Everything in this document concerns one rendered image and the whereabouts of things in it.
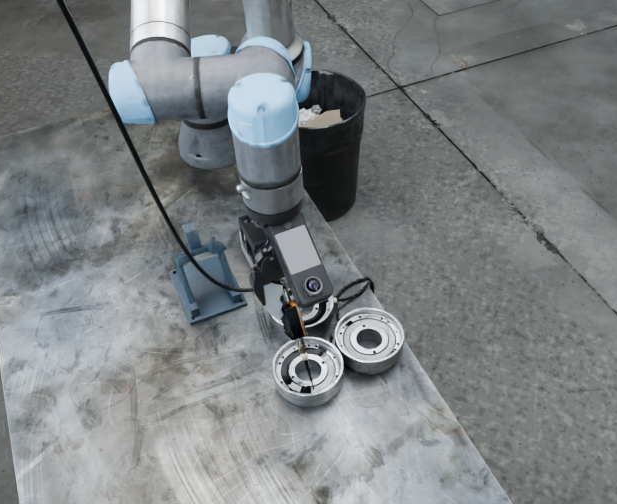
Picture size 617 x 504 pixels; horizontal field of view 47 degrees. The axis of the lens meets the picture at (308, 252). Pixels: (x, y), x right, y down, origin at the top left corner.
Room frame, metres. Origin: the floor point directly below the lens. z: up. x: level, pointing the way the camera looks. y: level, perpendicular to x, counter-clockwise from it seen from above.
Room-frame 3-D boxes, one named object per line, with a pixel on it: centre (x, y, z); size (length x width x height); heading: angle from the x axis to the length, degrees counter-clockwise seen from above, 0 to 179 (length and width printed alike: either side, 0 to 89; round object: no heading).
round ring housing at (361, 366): (0.66, -0.08, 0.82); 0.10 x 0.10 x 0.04
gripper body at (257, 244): (0.66, 0.04, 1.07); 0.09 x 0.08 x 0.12; 21
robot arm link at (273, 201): (0.66, 0.04, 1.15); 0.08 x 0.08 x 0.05
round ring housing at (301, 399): (0.61, 0.01, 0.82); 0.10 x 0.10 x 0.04
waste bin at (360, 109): (1.94, -0.05, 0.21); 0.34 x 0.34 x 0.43
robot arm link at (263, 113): (0.66, 0.04, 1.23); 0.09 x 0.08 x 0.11; 1
